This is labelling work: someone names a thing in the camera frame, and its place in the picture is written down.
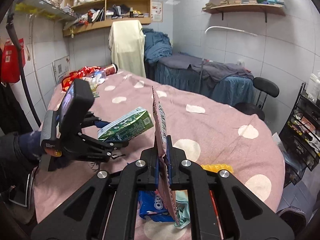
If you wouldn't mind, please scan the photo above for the black round stool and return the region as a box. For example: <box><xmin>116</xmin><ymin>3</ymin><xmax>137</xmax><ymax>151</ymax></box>
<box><xmin>234</xmin><ymin>77</ymin><xmax>280</xmax><ymax>121</ymax></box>

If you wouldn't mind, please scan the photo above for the wall poster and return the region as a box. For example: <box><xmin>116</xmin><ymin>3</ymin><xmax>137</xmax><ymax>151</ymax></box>
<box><xmin>151</xmin><ymin>1</ymin><xmax>163</xmax><ymax>22</ymax></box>

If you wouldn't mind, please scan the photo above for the black trash bin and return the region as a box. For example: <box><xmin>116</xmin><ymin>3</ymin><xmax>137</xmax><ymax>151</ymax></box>
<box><xmin>277</xmin><ymin>206</ymin><xmax>307</xmax><ymax>237</ymax></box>

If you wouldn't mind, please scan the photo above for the red snack bag pile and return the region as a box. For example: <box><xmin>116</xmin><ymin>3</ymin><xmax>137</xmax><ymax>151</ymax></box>
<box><xmin>61</xmin><ymin>67</ymin><xmax>105</xmax><ymax>92</ymax></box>

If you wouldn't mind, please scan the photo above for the massage bed blue cover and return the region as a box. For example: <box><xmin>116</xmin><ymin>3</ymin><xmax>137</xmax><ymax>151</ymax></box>
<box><xmin>144</xmin><ymin>53</ymin><xmax>254</xmax><ymax>106</ymax></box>

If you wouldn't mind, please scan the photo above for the left hand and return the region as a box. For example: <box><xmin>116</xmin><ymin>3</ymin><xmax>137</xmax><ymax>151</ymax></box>
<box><xmin>43</xmin><ymin>148</ymin><xmax>62</xmax><ymax>158</ymax></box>

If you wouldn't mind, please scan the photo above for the orange foam fruit net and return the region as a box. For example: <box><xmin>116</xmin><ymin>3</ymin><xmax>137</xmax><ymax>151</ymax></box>
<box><xmin>209</xmin><ymin>190</ymin><xmax>224</xmax><ymax>239</ymax></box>

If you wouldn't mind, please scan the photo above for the yellow foam fruit net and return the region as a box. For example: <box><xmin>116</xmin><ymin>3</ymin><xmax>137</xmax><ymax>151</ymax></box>
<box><xmin>201</xmin><ymin>164</ymin><xmax>234</xmax><ymax>173</ymax></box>

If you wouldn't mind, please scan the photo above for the pink polka dot blanket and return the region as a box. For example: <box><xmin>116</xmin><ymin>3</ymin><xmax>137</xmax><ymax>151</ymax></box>
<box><xmin>33</xmin><ymin>71</ymin><xmax>285</xmax><ymax>239</ymax></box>

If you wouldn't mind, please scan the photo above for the red paper bag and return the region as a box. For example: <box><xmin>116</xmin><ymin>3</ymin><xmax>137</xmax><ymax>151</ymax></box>
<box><xmin>1</xmin><ymin>38</ymin><xmax>20</xmax><ymax>83</ymax></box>

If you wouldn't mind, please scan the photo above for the red chips can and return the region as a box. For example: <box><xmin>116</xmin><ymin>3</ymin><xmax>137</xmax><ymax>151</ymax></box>
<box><xmin>101</xmin><ymin>63</ymin><xmax>118</xmax><ymax>76</ymax></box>

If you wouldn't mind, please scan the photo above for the teal cloth rag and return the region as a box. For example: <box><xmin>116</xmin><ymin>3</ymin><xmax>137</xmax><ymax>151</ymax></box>
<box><xmin>175</xmin><ymin>191</ymin><xmax>190</xmax><ymax>229</ymax></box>

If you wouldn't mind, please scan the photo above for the green drink carton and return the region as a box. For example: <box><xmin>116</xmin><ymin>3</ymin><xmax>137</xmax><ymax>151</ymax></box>
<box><xmin>98</xmin><ymin>107</ymin><xmax>153</xmax><ymax>141</ymax></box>

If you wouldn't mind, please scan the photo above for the black mesh trolley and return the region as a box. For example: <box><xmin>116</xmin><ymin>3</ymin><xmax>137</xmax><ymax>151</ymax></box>
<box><xmin>279</xmin><ymin>83</ymin><xmax>319</xmax><ymax>186</ymax></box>

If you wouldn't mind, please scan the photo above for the cream cloth covered chair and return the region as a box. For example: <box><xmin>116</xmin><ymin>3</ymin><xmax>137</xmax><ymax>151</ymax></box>
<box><xmin>108</xmin><ymin>20</ymin><xmax>146</xmax><ymax>77</ymax></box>

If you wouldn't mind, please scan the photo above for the lower wooden wall shelf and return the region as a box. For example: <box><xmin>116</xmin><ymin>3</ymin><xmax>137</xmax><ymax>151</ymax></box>
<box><xmin>201</xmin><ymin>0</ymin><xmax>286</xmax><ymax>23</ymax></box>

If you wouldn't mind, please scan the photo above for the pink snack packet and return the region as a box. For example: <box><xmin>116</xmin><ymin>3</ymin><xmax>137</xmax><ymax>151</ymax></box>
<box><xmin>152</xmin><ymin>87</ymin><xmax>180</xmax><ymax>226</ymax></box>

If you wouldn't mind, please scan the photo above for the wooden cubby shelf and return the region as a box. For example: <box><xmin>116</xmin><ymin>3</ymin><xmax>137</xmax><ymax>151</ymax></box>
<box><xmin>63</xmin><ymin>0</ymin><xmax>152</xmax><ymax>37</ymax></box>

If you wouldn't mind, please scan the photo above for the blue oreo packet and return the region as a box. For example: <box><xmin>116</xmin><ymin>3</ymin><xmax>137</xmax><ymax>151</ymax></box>
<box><xmin>138</xmin><ymin>191</ymin><xmax>174</xmax><ymax>223</ymax></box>

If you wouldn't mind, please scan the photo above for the blue bedding pile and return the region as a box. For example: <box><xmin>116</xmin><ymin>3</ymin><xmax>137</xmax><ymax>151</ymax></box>
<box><xmin>143</xmin><ymin>28</ymin><xmax>172</xmax><ymax>65</ymax></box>

